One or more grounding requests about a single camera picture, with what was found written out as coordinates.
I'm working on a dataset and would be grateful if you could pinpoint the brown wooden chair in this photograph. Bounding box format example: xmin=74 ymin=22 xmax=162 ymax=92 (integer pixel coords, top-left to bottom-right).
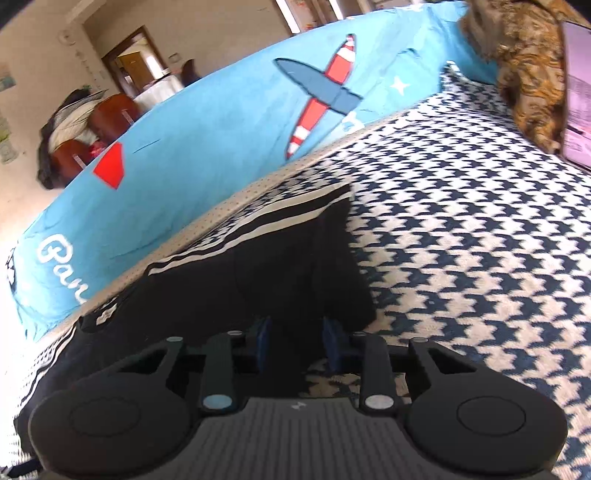
xmin=50 ymin=140 xmax=99 ymax=189
xmin=89 ymin=93 xmax=143 ymax=145

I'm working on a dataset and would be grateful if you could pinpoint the brown patterned throw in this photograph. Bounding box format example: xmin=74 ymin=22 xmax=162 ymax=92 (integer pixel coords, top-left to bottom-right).
xmin=457 ymin=0 xmax=573 ymax=155

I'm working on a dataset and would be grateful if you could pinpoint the black shirt with red print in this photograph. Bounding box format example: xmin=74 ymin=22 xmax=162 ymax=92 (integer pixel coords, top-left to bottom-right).
xmin=13 ymin=182 xmax=378 ymax=446

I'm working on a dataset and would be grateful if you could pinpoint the lavender pot wall sticker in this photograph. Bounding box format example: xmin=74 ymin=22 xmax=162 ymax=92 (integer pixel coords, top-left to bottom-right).
xmin=0 ymin=114 xmax=16 ymax=166

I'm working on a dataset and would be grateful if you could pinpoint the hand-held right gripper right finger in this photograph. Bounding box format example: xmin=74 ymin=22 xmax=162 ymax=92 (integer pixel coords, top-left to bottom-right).
xmin=322 ymin=316 xmax=491 ymax=413

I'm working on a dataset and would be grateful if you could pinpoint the pale purple board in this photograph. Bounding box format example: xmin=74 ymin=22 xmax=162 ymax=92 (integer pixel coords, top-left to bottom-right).
xmin=560 ymin=19 xmax=591 ymax=175

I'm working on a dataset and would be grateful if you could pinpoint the white-clothed table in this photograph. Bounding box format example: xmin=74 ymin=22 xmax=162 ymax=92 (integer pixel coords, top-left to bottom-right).
xmin=133 ymin=73 xmax=184 ymax=112

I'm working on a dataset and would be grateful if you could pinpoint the houndstooth blanket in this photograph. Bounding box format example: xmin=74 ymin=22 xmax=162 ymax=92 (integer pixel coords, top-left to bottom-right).
xmin=0 ymin=62 xmax=591 ymax=480

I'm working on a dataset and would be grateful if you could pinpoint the dark jacket pile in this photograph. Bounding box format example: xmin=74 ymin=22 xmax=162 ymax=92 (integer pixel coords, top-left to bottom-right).
xmin=36 ymin=87 xmax=110 ymax=191

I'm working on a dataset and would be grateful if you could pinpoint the far wooden doorway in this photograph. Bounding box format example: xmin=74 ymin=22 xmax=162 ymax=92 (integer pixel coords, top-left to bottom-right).
xmin=100 ymin=25 xmax=163 ymax=99

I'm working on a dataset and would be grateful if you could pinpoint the dark chair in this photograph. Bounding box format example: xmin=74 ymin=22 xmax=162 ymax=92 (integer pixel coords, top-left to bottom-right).
xmin=181 ymin=59 xmax=202 ymax=88

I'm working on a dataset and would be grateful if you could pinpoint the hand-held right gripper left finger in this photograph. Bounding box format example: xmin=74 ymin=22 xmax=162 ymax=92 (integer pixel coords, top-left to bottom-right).
xmin=110 ymin=316 xmax=274 ymax=414

